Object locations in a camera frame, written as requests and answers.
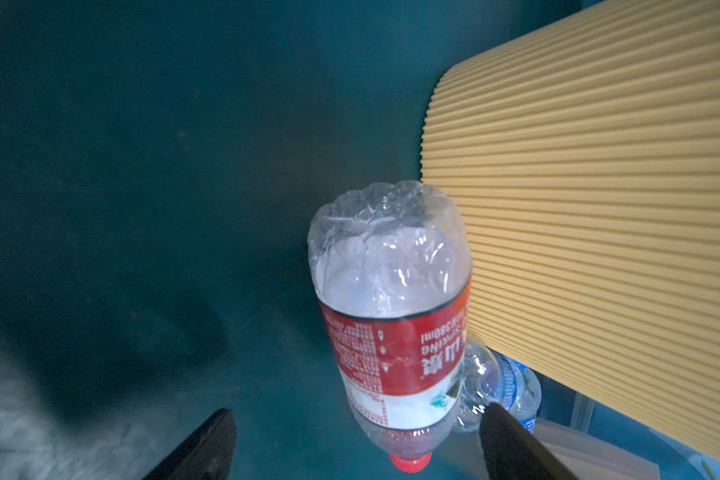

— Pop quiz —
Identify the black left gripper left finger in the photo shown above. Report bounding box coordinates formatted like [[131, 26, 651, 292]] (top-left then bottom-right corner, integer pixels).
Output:
[[144, 408, 237, 480]]

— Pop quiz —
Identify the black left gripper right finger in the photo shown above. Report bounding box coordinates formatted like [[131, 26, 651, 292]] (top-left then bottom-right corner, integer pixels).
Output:
[[479, 403, 577, 480]]

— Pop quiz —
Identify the red-label red-cap water bottle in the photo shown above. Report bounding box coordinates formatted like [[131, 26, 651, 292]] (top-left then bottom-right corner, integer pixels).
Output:
[[307, 181, 473, 473]]

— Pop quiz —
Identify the yellow slatted waste bin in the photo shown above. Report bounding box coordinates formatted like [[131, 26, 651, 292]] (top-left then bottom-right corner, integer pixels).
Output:
[[421, 1, 720, 462]]

